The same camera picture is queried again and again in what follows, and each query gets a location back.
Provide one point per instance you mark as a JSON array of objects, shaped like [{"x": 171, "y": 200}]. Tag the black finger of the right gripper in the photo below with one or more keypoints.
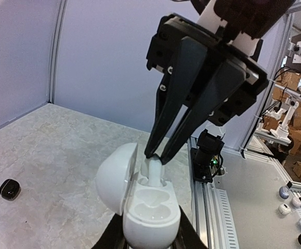
[
  {"x": 188, "y": 60},
  {"x": 220, "y": 85}
]

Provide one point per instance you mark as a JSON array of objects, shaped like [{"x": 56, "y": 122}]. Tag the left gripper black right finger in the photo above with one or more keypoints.
[{"x": 187, "y": 237}]

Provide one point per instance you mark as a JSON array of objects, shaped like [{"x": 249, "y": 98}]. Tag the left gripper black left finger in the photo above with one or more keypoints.
[{"x": 112, "y": 237}]

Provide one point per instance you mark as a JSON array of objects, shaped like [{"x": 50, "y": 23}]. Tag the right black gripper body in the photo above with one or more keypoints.
[{"x": 201, "y": 71}]

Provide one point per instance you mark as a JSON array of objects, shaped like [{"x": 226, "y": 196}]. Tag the white earbud charging case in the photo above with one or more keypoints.
[{"x": 151, "y": 215}]

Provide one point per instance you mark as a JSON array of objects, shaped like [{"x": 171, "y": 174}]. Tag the white earbud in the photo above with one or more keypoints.
[{"x": 151, "y": 169}]

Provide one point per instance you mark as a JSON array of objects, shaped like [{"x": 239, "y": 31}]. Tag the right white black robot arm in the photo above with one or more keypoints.
[{"x": 207, "y": 66}]

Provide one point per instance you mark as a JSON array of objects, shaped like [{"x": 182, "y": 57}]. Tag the cardboard boxes pile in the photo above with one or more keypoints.
[{"x": 291, "y": 159}]

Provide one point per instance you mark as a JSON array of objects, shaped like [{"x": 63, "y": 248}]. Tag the round white gadget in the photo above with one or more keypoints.
[{"x": 284, "y": 209}]

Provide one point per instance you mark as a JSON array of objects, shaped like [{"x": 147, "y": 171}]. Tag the round blue-grey gadget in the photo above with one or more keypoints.
[{"x": 284, "y": 192}]

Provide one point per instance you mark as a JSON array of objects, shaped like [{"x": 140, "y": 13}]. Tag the round pale gadget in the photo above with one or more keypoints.
[{"x": 296, "y": 202}]

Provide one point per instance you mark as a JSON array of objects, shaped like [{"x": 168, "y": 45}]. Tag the aluminium front rail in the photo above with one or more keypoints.
[{"x": 212, "y": 211}]

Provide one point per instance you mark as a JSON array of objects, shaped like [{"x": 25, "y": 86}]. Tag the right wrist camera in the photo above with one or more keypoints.
[{"x": 244, "y": 23}]

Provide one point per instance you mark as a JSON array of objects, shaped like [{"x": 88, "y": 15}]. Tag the right aluminium frame post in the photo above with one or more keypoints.
[{"x": 270, "y": 59}]

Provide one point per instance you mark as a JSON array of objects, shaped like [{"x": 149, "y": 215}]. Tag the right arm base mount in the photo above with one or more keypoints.
[{"x": 206, "y": 159}]

